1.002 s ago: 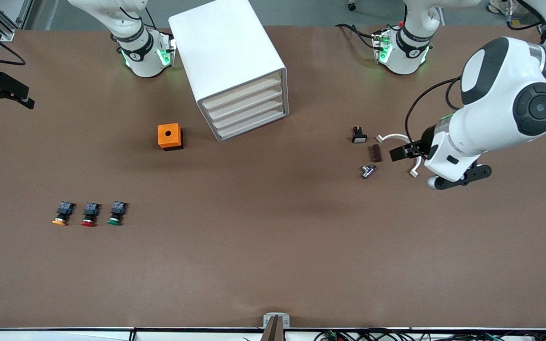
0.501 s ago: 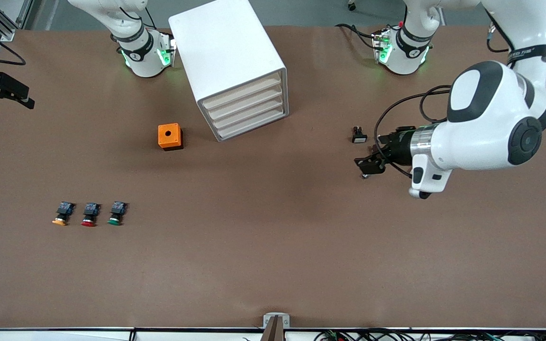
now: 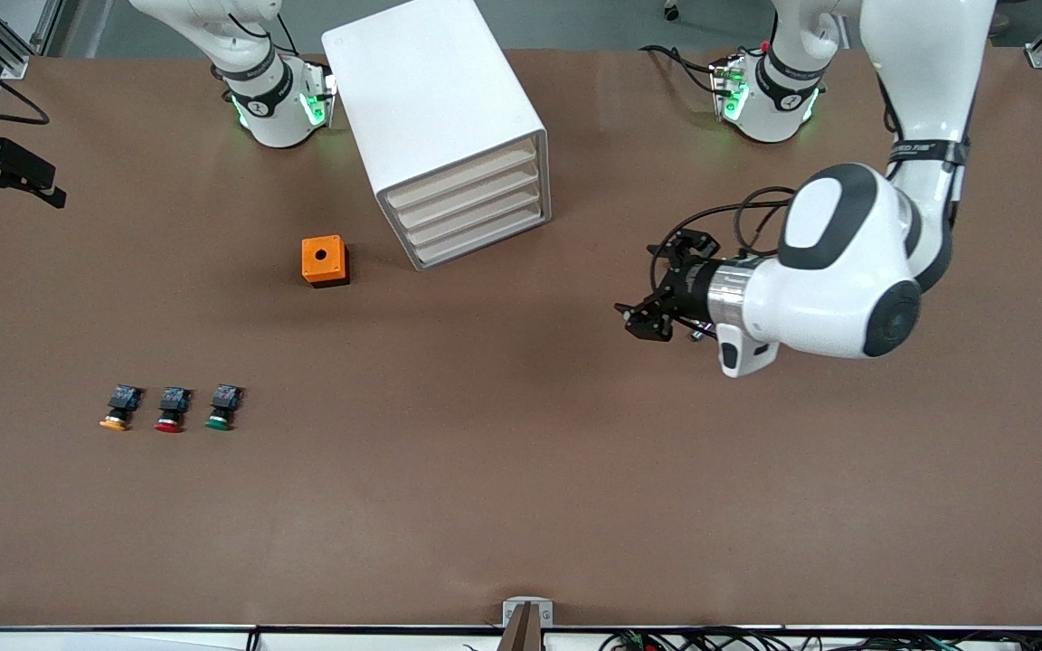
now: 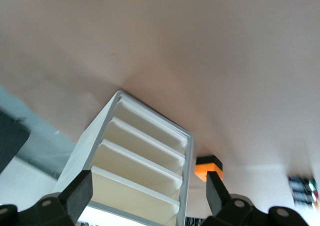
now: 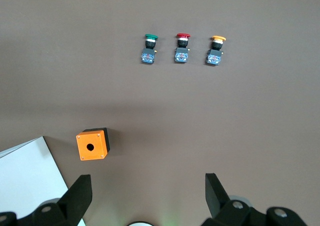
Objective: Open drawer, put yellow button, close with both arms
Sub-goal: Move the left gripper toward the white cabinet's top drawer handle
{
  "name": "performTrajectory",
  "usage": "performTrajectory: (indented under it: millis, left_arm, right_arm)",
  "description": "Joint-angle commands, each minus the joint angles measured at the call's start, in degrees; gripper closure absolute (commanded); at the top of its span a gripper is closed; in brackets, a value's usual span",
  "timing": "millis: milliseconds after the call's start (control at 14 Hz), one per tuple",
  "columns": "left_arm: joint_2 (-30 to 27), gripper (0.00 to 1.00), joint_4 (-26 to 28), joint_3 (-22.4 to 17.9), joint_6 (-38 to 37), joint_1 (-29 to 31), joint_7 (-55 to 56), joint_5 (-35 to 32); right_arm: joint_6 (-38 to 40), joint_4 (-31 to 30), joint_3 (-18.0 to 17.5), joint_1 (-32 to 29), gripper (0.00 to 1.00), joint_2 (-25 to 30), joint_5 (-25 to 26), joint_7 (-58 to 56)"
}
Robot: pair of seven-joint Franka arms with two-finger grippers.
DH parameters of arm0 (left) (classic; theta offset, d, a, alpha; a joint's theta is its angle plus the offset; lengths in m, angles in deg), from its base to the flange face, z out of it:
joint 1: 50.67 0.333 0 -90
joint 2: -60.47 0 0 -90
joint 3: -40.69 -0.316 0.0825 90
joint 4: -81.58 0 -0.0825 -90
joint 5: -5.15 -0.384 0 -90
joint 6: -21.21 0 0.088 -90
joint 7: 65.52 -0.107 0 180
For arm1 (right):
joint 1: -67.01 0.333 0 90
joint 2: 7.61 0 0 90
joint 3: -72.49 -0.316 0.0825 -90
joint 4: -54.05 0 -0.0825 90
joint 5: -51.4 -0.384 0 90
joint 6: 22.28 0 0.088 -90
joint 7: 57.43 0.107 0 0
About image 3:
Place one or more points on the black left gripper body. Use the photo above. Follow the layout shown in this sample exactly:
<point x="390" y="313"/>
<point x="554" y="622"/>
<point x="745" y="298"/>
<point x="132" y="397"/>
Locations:
<point x="692" y="287"/>

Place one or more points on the yellow mushroom push button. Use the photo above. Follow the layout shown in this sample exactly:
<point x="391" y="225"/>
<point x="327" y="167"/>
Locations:
<point x="121" y="402"/>

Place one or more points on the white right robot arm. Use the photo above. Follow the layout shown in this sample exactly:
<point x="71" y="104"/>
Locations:
<point x="272" y="108"/>

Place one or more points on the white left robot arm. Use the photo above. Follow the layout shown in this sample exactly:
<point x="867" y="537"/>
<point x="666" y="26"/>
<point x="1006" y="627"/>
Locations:
<point x="847" y="271"/>

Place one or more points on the red mushroom push button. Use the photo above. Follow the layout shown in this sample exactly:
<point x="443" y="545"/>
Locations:
<point x="173" y="405"/>

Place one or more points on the green mushroom push button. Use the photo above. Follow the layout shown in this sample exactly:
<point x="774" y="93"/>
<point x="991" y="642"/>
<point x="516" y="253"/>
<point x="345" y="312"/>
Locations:
<point x="224" y="403"/>

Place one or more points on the orange button enclosure box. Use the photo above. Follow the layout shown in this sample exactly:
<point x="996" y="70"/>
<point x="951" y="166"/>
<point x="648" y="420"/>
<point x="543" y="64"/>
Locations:
<point x="322" y="258"/>

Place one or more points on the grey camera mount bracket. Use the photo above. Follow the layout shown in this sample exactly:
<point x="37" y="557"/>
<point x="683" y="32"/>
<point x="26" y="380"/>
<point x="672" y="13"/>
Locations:
<point x="514" y="613"/>

